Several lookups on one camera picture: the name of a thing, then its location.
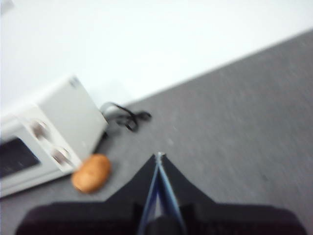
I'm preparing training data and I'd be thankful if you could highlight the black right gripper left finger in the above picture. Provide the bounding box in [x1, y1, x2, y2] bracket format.
[16, 153, 159, 235]

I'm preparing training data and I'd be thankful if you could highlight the black power cable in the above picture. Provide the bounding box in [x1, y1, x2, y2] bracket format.
[100, 101, 152, 133]

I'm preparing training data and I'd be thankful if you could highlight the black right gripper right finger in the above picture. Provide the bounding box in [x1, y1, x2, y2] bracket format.
[158, 153, 307, 235]

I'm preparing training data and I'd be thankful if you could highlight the white oven knob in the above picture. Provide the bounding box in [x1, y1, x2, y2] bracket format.
[28, 119, 51, 142]
[51, 146, 72, 169]

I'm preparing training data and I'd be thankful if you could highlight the white toaster oven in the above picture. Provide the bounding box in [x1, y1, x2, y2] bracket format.
[0, 74, 110, 199]

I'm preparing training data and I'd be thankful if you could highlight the white glass oven door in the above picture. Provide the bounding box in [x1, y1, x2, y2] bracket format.
[0, 117, 61, 198]

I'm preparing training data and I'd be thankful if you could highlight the brown potato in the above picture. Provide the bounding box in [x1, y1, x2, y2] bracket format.
[71, 153, 112, 194]

